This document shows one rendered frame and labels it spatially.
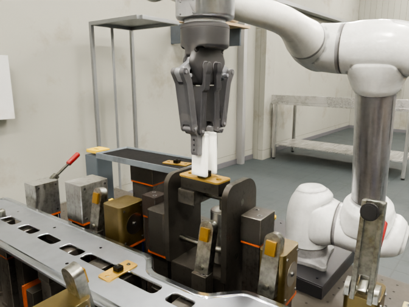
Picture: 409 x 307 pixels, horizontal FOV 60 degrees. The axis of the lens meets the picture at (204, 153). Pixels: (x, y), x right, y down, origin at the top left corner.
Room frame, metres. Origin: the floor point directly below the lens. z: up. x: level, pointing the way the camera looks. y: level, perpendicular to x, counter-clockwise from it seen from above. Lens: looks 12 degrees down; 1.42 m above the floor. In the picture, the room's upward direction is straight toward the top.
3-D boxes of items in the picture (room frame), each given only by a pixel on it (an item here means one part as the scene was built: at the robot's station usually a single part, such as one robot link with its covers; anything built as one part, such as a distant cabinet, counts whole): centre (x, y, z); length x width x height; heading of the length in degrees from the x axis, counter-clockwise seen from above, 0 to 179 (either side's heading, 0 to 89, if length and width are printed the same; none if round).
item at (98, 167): (1.27, 0.39, 0.92); 0.08 x 0.08 x 0.44; 54
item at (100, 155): (1.11, 0.18, 1.16); 0.37 x 0.14 x 0.02; 54
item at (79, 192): (1.04, 0.35, 0.90); 0.13 x 0.08 x 0.41; 144
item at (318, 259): (1.25, -0.37, 0.79); 0.22 x 0.18 x 0.06; 61
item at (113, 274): (0.71, 0.19, 1.01); 0.08 x 0.04 x 0.01; 144
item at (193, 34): (0.57, 0.00, 1.45); 0.08 x 0.07 x 0.09; 141
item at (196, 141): (0.55, 0.02, 1.32); 0.03 x 0.01 x 0.05; 141
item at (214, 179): (0.57, 0.00, 1.26); 0.08 x 0.04 x 0.01; 51
